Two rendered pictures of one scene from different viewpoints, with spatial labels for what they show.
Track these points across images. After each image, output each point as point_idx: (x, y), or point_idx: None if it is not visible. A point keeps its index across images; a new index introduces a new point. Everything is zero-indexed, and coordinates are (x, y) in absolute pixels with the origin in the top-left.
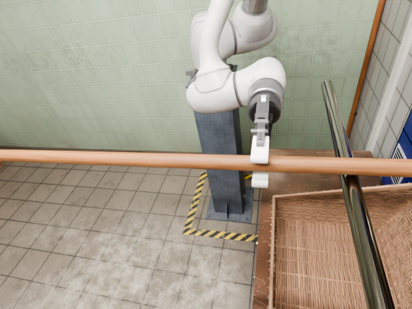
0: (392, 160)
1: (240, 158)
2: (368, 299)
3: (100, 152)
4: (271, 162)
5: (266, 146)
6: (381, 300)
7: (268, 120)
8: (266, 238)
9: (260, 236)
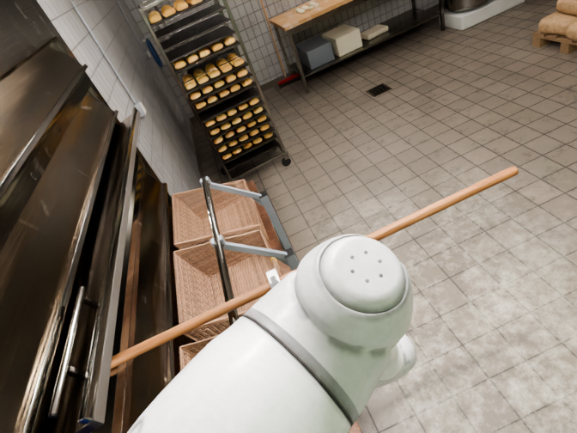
0: (209, 312)
1: (286, 274)
2: (226, 265)
3: (380, 230)
4: (268, 282)
5: (270, 280)
6: (221, 264)
7: (270, 285)
8: (350, 429)
9: (356, 428)
